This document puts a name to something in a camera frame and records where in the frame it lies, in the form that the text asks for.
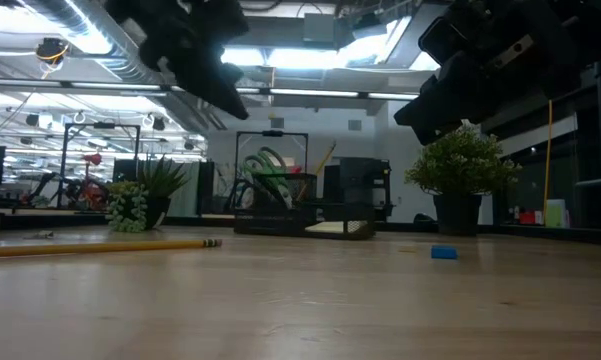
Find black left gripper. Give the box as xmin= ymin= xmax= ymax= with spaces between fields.
xmin=104 ymin=0 xmax=251 ymax=121

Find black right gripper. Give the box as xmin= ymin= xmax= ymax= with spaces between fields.
xmin=393 ymin=0 xmax=581 ymax=147

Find yellow pencil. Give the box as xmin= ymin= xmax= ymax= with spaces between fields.
xmin=313 ymin=141 xmax=338 ymax=177
xmin=0 ymin=238 xmax=224 ymax=260

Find green handled scissors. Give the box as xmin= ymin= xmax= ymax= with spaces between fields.
xmin=243 ymin=146 xmax=295 ymax=210

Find blue eraser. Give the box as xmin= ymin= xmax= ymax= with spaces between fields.
xmin=430 ymin=244 xmax=459 ymax=260

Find yellow sticky note pad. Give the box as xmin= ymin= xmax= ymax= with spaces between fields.
xmin=304 ymin=221 xmax=369 ymax=235

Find black mesh desk organizer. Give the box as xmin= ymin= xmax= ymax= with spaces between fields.
xmin=233 ymin=172 xmax=377 ymax=241

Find bushy plant in black pot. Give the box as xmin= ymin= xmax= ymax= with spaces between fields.
xmin=404 ymin=125 xmax=523 ymax=237

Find ceiling light strip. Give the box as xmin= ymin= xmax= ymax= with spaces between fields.
xmin=0 ymin=78 xmax=421 ymax=101

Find black cabinet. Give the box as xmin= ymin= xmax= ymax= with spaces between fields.
xmin=323 ymin=157 xmax=394 ymax=221

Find grey curtain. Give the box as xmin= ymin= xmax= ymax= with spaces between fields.
xmin=167 ymin=160 xmax=201 ymax=217

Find succulent plant in black pot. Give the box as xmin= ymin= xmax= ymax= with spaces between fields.
xmin=104 ymin=155 xmax=191 ymax=234

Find green box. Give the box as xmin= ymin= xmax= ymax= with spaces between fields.
xmin=544 ymin=198 xmax=569 ymax=229

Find black background rig frame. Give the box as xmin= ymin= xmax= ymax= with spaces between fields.
xmin=234 ymin=130 xmax=310 ymax=174
xmin=57 ymin=122 xmax=141 ymax=210

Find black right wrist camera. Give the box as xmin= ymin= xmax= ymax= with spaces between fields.
xmin=418 ymin=14 xmax=464 ymax=66

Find silver ventilation duct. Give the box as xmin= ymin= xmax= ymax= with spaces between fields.
xmin=24 ymin=0 xmax=216 ymax=131

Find black table frame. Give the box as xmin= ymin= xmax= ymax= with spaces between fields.
xmin=0 ymin=208 xmax=601 ymax=246

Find hanging cable reel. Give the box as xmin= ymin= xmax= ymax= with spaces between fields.
xmin=34 ymin=37 xmax=71 ymax=64

